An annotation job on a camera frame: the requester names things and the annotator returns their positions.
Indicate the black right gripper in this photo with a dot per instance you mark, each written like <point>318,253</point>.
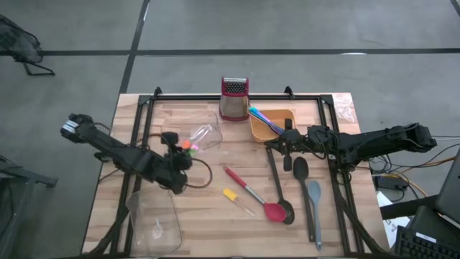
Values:
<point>294,144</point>

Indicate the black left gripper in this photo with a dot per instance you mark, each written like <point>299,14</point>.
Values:
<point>178,165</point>

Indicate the iridescent spoon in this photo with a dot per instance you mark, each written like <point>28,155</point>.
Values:
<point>273,128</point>

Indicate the orange mini spatula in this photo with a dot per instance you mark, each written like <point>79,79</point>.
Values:
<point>185,144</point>

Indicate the iridescent knife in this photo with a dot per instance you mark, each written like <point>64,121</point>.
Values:
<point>267,122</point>

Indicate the pink mini spatula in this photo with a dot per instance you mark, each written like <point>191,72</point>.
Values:
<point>194,146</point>

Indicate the black slotted ladle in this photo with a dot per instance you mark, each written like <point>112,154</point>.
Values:
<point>275,172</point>

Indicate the iridescent fork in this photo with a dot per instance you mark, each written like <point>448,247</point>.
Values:
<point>257,117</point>

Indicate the black nylon spoon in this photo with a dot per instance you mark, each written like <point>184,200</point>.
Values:
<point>301,169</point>

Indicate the yellow mini spatula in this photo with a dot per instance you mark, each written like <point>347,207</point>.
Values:
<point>230,195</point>

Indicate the grey silicone spoon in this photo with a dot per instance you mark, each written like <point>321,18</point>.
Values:
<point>314,190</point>

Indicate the red silicone spatula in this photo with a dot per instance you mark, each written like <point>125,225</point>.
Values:
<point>275,213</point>

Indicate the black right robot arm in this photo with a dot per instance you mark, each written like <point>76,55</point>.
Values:
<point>377,142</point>

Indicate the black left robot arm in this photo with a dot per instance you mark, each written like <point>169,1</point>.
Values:
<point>118,154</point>

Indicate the yellow plastic bin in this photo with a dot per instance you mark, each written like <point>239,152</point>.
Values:
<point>260,135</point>

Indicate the clear plastic bin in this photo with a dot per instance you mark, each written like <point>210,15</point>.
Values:
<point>208,118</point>
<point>154,223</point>

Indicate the red steel box grater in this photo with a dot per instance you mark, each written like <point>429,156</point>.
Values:
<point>234,104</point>

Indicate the crumpled clear plastic film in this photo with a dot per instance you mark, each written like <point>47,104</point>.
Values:
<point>344,108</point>

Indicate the black power adapter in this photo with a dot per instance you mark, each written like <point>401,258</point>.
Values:
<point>391,182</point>

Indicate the white paper sheet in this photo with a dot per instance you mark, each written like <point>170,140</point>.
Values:
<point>395,226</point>

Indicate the grey metal stand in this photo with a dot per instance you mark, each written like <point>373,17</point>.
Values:
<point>21,176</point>

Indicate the black keyboard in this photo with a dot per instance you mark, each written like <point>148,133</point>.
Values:
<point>424,248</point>

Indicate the black mesh chair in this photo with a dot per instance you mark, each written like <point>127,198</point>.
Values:
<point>18,43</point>

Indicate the black aluminium table frame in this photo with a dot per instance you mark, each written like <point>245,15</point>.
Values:
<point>179,97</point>

